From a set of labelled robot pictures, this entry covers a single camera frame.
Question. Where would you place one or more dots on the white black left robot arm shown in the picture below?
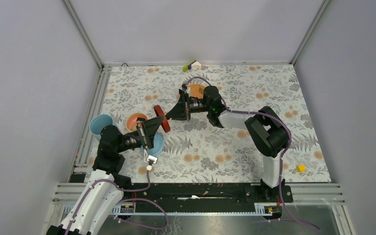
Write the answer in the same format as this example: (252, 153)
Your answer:
(106, 187)

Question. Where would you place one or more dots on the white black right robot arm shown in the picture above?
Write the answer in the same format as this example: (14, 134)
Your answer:
(266, 129)

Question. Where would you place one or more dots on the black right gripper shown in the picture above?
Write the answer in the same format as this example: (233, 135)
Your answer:
(182, 110)

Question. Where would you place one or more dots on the light blue lid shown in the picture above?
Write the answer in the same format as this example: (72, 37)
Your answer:
(158, 145)

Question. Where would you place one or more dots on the green purple white toy block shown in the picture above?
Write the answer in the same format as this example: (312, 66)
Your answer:
(193, 65)

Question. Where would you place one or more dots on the pink lunch box bowl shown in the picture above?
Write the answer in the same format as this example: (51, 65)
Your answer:
(132, 121)

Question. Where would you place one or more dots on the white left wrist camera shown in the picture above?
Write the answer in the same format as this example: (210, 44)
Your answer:
(150, 160)

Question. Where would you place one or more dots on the woven bamboo plate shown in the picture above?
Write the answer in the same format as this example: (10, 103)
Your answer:
(194, 91)

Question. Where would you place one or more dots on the floral patterned table mat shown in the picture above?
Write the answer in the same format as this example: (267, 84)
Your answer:
(197, 152)

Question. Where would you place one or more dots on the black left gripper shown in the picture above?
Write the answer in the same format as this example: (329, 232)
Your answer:
(150, 127)

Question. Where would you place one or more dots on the small yellow block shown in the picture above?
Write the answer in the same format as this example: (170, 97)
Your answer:
(301, 168)

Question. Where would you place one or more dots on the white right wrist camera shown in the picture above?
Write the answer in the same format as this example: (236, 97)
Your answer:
(184, 88)

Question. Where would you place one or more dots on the dark red lid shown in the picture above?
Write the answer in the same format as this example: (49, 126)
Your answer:
(160, 113)

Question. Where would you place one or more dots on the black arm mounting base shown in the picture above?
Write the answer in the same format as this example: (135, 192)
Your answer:
(204, 198)

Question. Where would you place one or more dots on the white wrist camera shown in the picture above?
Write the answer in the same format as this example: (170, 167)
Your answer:
(184, 88)
(150, 160)

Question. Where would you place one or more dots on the light blue cup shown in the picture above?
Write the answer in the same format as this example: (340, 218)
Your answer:
(102, 126)

